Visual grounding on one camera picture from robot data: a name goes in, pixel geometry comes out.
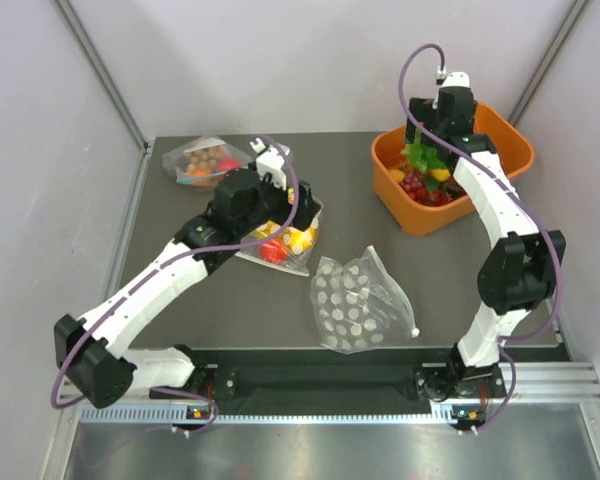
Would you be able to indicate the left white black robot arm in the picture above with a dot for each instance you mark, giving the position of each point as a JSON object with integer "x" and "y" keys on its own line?
{"x": 93, "y": 351}

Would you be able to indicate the fake green lettuce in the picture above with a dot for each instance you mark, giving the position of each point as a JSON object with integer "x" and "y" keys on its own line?
{"x": 422, "y": 157}

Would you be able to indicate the polka dot bag with vegetables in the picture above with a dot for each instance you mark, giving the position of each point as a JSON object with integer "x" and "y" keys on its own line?
{"x": 359, "y": 306}

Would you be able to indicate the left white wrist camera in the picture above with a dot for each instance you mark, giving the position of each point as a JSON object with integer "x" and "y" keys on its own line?
{"x": 269, "y": 163}

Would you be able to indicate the orange plastic bin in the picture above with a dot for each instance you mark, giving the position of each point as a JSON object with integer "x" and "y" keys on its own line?
{"x": 516, "y": 155}

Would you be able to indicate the fake red strawberries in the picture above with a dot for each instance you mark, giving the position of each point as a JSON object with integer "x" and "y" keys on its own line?
{"x": 435, "y": 198}

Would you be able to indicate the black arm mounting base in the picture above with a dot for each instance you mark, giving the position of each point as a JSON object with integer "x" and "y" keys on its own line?
{"x": 312, "y": 381}

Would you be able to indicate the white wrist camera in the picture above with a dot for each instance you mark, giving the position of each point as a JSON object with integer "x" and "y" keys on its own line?
{"x": 269, "y": 163}
{"x": 452, "y": 77}

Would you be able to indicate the small orange fake fruit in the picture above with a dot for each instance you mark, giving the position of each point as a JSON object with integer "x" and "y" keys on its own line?
{"x": 397, "y": 175}

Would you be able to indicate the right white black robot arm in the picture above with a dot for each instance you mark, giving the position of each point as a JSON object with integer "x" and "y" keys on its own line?
{"x": 523, "y": 267}

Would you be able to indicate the fake purple grapes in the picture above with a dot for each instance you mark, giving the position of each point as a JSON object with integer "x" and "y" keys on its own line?
{"x": 413, "y": 185}

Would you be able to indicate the yellow fake lemon lower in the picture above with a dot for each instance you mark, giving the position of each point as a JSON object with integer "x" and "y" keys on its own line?
{"x": 441, "y": 175}

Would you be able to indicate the polka dot bag with fruit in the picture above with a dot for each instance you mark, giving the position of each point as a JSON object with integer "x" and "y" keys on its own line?
{"x": 289, "y": 252}

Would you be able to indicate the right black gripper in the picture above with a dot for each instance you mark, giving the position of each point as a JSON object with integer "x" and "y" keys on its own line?
{"x": 423, "y": 110}

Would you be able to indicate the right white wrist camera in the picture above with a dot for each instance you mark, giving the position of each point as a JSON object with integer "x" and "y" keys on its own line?
{"x": 452, "y": 77}

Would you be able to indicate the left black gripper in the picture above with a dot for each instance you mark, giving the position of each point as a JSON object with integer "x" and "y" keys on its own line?
{"x": 306, "y": 207}

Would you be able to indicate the clear bag with nuts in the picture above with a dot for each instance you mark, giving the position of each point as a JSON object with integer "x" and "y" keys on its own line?
{"x": 203, "y": 162}

